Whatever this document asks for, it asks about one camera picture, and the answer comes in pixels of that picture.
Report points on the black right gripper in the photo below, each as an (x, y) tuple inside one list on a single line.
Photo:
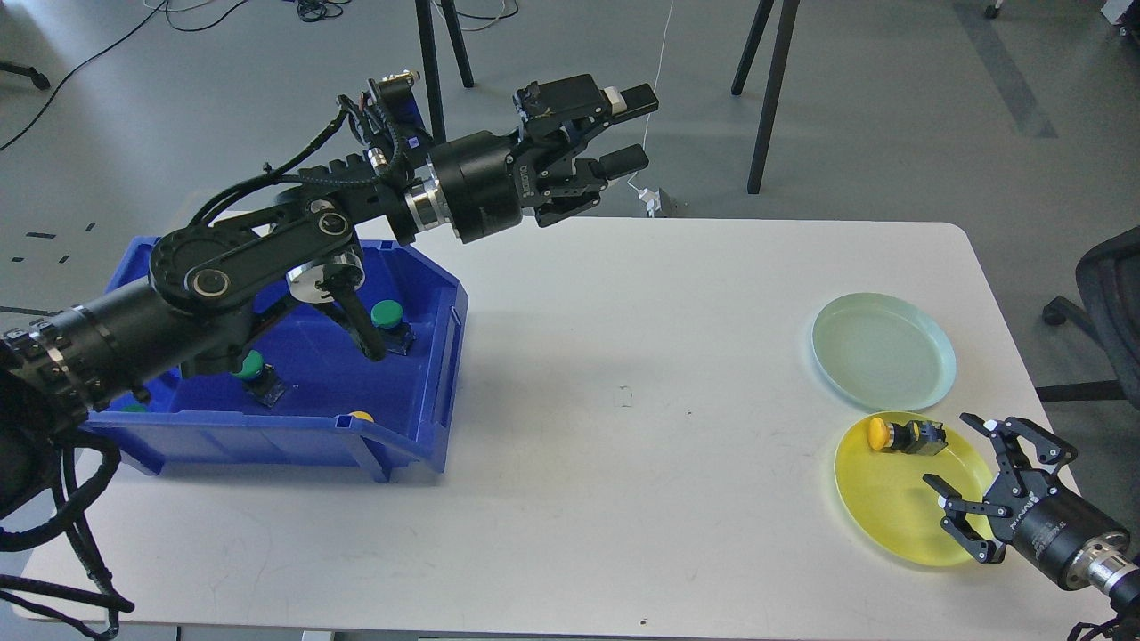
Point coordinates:
[(1072, 543)]

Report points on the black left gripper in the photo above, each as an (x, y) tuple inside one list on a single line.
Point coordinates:
[(481, 184)]

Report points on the yellow push button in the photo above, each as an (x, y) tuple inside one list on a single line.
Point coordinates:
[(920, 437)]

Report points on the green push button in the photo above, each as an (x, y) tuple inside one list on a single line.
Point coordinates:
[(259, 379), (397, 334)]

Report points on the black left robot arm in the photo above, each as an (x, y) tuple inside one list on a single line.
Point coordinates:
[(248, 258)]

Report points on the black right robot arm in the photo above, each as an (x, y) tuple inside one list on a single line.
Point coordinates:
[(1124, 603)]

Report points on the yellow plate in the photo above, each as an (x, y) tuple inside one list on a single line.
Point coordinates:
[(887, 498)]

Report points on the light green plate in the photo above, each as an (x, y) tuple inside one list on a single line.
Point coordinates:
[(882, 353)]

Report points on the white power adapter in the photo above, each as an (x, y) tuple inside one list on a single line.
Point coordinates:
[(659, 204)]

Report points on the black office chair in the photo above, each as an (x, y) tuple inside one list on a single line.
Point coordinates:
[(1108, 283)]

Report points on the black tripod legs right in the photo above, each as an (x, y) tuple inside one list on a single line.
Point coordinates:
[(784, 33)]

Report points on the blue plastic bin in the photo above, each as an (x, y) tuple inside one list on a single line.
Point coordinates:
[(210, 419)]

